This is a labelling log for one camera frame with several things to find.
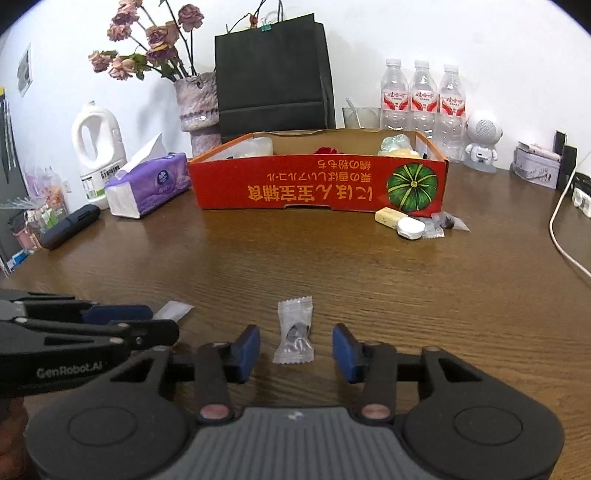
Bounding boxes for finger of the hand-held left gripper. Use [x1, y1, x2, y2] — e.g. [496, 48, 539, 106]
[0, 290, 154, 326]
[0, 318, 180, 354]

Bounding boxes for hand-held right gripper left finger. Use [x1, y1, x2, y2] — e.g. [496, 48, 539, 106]
[106, 324, 260, 424]

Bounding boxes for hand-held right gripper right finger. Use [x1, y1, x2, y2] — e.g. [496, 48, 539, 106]
[332, 323, 483, 423]

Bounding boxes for white wrapper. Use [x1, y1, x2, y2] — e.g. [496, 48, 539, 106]
[152, 300, 194, 322]

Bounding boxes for clear candy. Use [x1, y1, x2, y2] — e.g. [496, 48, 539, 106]
[272, 296, 315, 364]
[419, 218, 446, 240]

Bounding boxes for white round lids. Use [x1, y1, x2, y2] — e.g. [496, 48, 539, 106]
[397, 217, 426, 241]

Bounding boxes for pale yellow soap bar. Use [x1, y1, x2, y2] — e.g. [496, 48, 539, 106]
[375, 207, 407, 229]

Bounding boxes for red cardboard box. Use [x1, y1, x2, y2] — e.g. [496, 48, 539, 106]
[187, 129, 450, 214]

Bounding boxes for navy blue case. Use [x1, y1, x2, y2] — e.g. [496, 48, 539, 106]
[41, 204, 101, 250]

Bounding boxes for cluttered cosmetics rack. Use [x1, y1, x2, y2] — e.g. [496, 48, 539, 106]
[0, 167, 70, 277]

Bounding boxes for purple tissue pack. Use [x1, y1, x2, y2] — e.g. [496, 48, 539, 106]
[104, 132, 192, 219]

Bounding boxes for white detergent bottle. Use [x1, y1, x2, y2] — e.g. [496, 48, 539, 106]
[71, 102, 127, 210]

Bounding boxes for dark wrapped candy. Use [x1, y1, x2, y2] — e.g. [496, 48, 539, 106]
[431, 212, 472, 232]

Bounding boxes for crumpled clear plastic bag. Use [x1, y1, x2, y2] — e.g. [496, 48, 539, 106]
[379, 134, 411, 155]

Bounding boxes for purple marbled vase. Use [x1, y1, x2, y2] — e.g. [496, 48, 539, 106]
[174, 71, 222, 158]

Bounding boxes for clear glass cup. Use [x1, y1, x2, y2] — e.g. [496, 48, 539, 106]
[342, 107, 382, 130]

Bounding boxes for white astronaut figure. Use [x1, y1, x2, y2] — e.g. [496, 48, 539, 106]
[464, 108, 504, 172]

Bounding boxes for grey tin box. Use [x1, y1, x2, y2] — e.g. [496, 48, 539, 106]
[512, 148, 561, 190]

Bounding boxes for dried pink flowers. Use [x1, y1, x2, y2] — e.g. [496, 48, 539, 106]
[89, 0, 205, 83]

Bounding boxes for black paper bag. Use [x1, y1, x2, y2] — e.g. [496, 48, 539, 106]
[213, 0, 337, 145]

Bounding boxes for pink flat case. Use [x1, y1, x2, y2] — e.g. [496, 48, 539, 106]
[517, 141, 562, 161]

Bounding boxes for black rectangular box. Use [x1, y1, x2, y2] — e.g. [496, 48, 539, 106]
[554, 130, 578, 192]

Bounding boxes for white cable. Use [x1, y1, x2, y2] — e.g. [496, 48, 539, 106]
[549, 150, 591, 281]

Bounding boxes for grey wall poster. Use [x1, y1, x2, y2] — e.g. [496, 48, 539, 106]
[17, 44, 32, 97]

